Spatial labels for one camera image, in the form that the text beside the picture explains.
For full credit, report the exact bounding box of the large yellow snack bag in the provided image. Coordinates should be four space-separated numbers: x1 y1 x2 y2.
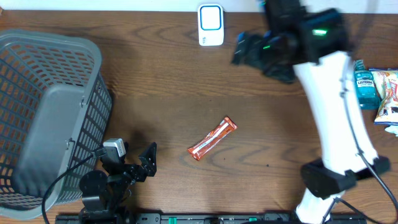
371 69 397 126

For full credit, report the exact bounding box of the orange brown snack bar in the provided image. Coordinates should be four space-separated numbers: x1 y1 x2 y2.
187 116 238 161

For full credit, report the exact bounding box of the white barcode scanner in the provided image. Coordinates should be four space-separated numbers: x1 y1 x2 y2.
197 4 224 47

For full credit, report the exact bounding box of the light teal snack packet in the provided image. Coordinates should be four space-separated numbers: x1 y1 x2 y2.
385 125 398 137

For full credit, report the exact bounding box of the grey plastic shopping basket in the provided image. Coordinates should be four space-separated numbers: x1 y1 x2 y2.
1 29 112 220

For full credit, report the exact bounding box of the black mounting rail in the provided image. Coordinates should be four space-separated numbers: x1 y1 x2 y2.
55 211 368 224

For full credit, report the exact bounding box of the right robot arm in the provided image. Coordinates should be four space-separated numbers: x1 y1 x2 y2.
232 0 391 223

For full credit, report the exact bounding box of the left camera cable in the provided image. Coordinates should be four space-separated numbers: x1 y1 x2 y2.
41 148 108 224

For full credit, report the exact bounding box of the blue mouthwash bottle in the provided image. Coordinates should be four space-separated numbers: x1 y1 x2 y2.
354 60 380 110

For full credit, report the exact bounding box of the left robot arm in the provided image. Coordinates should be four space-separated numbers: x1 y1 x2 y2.
79 139 157 223

